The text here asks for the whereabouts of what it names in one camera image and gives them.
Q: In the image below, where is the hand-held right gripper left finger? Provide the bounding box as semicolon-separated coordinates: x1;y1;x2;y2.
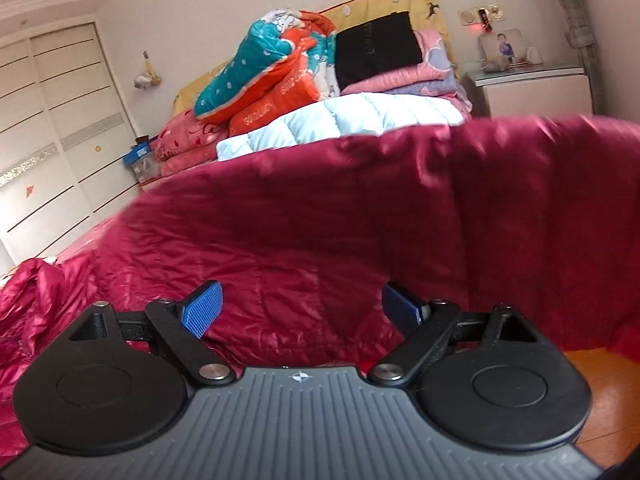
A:
67;280;237;389

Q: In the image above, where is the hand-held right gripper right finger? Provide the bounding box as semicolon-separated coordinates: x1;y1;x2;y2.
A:
369;282;541;389

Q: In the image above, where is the crimson down jacket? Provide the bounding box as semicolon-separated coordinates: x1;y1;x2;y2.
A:
0;114;640;461

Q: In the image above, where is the blue storage box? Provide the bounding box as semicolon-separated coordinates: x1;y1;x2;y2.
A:
122;141;162;186

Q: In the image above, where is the pink heart print folded blanket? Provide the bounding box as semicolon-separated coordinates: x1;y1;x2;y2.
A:
150;110;232;178

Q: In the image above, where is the light blue down jacket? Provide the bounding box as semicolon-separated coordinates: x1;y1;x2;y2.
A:
216;93;472;163

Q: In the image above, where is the white sliding door wardrobe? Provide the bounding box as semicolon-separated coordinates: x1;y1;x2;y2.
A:
0;21;142;277

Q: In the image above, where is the pink and purple folded blanket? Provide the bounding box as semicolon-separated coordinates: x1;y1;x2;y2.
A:
341;29;458;98

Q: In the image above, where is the teal and orange quilt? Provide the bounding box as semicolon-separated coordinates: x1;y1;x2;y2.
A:
194;9;342;138

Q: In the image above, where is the white nightstand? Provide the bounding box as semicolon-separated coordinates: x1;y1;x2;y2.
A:
459;62;595;120

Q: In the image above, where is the grey checked curtain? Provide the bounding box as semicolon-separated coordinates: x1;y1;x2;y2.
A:
540;0;608;116

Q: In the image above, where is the hanging plush wall ornament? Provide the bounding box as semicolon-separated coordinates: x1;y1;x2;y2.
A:
133;51;162;92

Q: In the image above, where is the photo frame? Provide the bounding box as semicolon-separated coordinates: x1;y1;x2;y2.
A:
478;28;529;64

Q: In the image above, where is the wall socket with plug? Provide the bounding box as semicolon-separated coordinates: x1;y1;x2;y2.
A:
459;4;504;32

